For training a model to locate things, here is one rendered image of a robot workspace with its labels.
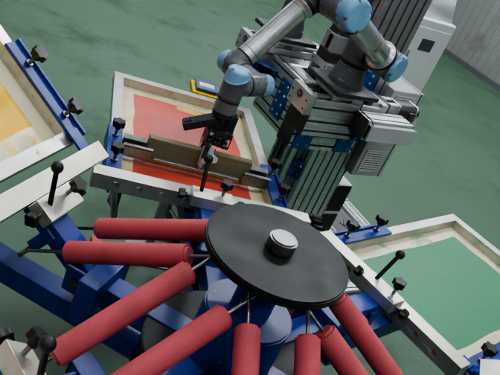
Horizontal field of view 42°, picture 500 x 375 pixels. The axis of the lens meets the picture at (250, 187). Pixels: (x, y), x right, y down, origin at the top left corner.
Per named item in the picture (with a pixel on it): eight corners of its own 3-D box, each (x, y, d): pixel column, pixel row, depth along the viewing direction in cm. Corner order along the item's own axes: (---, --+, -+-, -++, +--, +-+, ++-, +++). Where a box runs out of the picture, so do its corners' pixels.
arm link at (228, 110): (218, 101, 200) (215, 91, 207) (213, 114, 202) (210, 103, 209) (240, 108, 202) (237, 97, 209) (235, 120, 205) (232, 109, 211)
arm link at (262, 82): (259, 64, 215) (235, 62, 207) (280, 80, 209) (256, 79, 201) (251, 85, 218) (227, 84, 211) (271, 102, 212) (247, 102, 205)
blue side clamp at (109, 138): (103, 139, 219) (109, 121, 215) (118, 143, 220) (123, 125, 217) (100, 187, 194) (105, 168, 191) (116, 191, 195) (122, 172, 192)
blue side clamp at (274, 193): (254, 176, 236) (261, 161, 233) (267, 179, 237) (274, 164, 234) (268, 225, 211) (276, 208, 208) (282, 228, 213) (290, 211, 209)
